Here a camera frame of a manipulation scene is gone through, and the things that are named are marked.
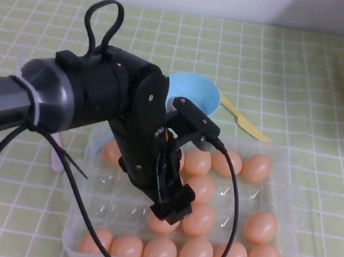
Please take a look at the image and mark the black zip tie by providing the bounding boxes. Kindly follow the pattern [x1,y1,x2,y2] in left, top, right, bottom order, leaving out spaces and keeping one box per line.
[45,137,94,180]

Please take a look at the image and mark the black camera cable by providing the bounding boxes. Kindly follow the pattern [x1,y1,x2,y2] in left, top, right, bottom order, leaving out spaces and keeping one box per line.
[7,107,252,257]

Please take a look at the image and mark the yellow plastic knife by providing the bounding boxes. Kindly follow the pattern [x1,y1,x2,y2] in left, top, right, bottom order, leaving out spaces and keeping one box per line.
[213,92,278,144]

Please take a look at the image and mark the white zip tie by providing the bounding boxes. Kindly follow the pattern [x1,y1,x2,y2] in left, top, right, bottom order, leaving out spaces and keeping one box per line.
[7,68,48,129]

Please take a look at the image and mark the looped black cable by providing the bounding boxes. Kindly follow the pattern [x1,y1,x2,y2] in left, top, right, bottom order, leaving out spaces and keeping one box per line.
[78,0,128,62]

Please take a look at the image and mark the clear plastic egg box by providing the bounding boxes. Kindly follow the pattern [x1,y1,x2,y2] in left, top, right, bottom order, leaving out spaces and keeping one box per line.
[50,110,318,257]

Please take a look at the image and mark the pink plastic knife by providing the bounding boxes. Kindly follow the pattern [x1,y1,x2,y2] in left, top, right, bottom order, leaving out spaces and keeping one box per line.
[47,133,72,174]

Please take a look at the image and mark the light blue plastic bowl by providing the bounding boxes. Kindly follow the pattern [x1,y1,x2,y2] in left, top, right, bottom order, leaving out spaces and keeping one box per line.
[157,70,225,152]

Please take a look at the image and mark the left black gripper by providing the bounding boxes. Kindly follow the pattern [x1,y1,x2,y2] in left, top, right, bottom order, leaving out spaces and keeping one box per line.
[100,60,217,228]

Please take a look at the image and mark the green checked tablecloth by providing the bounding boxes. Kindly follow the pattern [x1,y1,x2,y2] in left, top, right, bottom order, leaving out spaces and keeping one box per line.
[0,0,344,257]

